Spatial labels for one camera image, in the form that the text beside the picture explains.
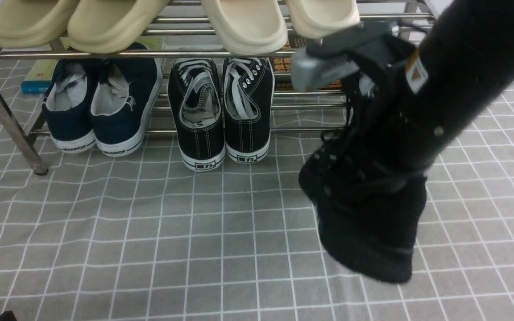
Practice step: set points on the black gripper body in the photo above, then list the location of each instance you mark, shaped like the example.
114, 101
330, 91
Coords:
374, 46

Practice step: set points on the black knit sneaker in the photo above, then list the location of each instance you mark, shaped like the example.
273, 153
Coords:
367, 215

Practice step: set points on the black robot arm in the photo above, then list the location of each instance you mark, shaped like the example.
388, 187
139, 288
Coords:
424, 95

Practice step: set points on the metal shoe rack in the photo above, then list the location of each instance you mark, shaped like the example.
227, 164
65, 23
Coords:
414, 10

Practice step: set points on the cream slipper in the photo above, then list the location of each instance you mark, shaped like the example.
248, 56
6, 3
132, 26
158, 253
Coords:
317, 18
247, 27

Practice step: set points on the black orange book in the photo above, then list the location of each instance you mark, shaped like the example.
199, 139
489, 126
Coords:
282, 70

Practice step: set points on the black canvas sneaker right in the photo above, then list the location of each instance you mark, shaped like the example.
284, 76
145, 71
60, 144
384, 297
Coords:
248, 92

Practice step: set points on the black canvas sneaker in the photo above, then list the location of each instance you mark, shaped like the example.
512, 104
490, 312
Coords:
248, 92
194, 94

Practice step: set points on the black canvas sneaker left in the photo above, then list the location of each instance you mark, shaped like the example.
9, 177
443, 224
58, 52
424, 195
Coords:
194, 94

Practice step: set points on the navy sneaker right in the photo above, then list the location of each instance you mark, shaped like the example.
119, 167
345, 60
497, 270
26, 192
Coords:
122, 102

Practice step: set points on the navy sneaker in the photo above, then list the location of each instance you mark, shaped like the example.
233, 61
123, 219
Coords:
66, 106
122, 102

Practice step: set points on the tan slipper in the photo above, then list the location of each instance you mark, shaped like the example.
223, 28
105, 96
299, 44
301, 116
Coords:
32, 23
110, 26

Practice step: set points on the navy sneaker left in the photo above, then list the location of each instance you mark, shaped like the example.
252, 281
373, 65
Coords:
66, 106

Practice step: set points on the green blue book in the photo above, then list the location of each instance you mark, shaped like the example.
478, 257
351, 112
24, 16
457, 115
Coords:
39, 78

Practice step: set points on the grey checked floor cloth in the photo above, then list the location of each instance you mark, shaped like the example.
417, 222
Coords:
142, 238

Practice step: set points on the tan slipper far left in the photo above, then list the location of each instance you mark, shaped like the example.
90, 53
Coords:
32, 23

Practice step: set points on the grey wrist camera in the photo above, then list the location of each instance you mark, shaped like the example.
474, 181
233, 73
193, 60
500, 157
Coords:
309, 73

